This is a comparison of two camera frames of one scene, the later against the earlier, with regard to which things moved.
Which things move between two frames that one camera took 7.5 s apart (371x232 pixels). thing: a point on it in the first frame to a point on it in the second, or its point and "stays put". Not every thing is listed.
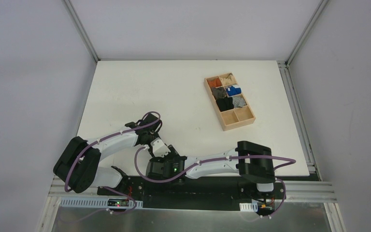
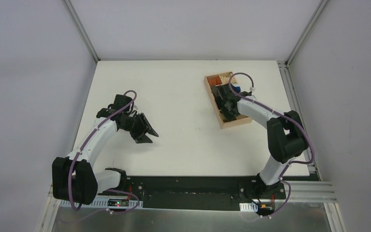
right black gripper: [157, 169] to [225, 104]
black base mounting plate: [192, 193] stays put
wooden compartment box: [229, 101] stays put
